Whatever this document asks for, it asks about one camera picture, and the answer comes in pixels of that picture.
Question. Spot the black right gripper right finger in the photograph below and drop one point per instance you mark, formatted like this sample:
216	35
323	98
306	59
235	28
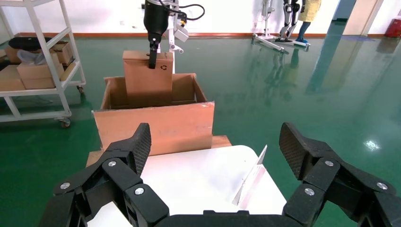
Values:
325	175

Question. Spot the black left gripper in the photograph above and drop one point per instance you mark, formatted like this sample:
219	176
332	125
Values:
155	17

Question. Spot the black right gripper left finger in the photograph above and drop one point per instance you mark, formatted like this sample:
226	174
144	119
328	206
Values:
125	178

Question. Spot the small cardboard box with hole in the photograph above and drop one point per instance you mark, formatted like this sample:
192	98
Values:
147	81

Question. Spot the large open cardboard box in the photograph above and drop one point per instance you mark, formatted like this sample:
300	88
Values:
156	128

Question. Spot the cardboard box on cart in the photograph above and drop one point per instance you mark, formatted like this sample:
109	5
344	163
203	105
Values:
64	51
9	80
39	75

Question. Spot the clear acrylic sign holder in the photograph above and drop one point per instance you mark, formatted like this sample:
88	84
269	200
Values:
250	180

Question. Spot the white wheeled shelf cart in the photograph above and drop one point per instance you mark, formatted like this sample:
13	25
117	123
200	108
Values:
44	44

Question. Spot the grey plastic bag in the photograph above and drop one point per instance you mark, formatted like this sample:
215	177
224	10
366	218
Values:
29	58

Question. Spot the black bag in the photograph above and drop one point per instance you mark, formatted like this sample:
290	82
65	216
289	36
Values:
28	43

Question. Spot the humanoid robot legs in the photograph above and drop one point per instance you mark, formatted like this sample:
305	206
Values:
289	18

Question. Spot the person in yellow apron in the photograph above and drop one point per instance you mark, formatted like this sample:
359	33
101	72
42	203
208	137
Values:
308	12

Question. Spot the red fire extinguisher cabinet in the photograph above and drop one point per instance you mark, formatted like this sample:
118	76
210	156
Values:
393	28

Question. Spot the grey metal camera bracket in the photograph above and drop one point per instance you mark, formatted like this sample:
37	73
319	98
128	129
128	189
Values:
171	37

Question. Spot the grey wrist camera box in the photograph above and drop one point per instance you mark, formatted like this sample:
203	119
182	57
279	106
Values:
181	34

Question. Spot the white metal stand frame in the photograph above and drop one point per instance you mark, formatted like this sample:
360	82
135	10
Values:
269	40

